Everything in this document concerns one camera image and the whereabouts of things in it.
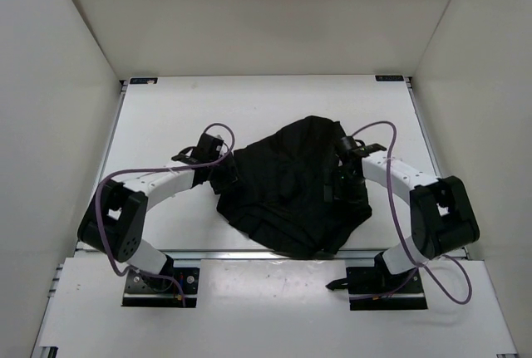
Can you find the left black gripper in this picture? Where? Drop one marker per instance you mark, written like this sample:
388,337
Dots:
231,178

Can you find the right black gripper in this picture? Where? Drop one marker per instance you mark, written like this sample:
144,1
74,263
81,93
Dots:
332,179

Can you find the black skirt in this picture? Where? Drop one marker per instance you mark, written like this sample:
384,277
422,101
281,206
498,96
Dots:
278,201

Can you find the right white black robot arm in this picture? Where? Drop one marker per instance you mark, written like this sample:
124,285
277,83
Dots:
441,217

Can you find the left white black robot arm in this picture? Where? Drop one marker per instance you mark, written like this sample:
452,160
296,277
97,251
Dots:
114,221

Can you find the right corner label sticker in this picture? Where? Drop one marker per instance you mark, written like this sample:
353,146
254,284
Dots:
389,78

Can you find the corner label sticker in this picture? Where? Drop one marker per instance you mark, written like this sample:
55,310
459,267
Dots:
143,80
389,78

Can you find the left corner label sticker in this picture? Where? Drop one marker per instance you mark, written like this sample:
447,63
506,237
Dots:
143,80

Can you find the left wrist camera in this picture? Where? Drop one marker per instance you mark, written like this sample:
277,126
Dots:
207,150

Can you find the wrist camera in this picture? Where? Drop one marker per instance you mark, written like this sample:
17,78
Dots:
207,150
353,146

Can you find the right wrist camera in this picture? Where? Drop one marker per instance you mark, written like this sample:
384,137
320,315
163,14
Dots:
353,146

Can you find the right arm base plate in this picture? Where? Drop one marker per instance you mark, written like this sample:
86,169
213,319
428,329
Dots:
370,290

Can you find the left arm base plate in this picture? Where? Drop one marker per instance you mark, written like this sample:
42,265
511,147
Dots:
142,291

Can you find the aluminium front rail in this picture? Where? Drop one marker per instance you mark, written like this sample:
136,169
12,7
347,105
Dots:
349,254

